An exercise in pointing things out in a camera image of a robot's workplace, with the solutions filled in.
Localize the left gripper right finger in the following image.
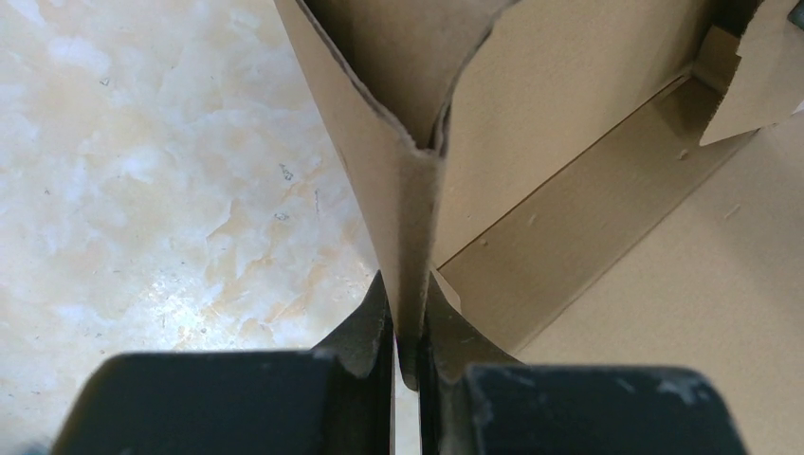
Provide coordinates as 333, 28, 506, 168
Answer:
417, 281, 746, 454

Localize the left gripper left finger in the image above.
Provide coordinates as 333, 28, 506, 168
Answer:
52, 276, 394, 454

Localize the brown cardboard box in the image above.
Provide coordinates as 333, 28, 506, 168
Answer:
276, 1, 803, 454

